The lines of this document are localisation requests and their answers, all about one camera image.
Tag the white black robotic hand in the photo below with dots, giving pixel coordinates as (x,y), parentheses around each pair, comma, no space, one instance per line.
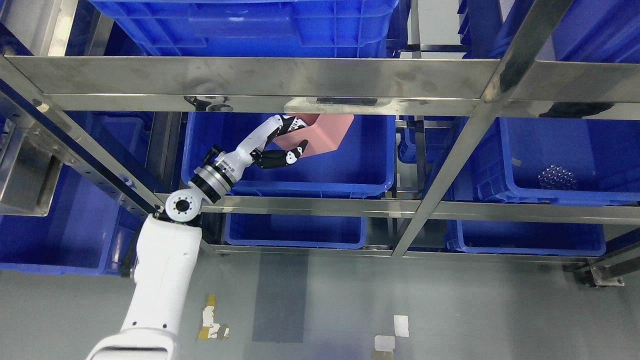
(252,149)

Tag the pink plastic storage box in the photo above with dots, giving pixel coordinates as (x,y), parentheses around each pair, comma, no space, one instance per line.
(324,133)

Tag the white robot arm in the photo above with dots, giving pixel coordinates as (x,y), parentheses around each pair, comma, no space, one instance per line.
(168,245)

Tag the blue middle shelf bin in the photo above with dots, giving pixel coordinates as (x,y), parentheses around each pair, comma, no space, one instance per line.
(362,166)

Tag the blue shelf bin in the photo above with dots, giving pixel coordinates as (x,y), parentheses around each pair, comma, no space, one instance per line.
(362,166)
(325,29)
(602,154)

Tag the blue top shelf bin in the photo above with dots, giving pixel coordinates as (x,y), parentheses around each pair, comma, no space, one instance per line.
(325,29)

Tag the blue right shelf bin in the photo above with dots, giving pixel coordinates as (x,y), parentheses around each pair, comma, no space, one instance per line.
(602,154)

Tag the blue lower middle bin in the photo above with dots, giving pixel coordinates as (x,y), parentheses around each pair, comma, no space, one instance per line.
(295,231)

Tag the blue lower right bin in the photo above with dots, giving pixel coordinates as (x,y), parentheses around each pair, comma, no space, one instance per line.
(525,238)

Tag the blue left large bin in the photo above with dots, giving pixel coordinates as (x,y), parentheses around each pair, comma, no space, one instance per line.
(86,232)

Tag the cluster of metal balls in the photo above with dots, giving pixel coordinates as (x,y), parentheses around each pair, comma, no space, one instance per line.
(557,178)

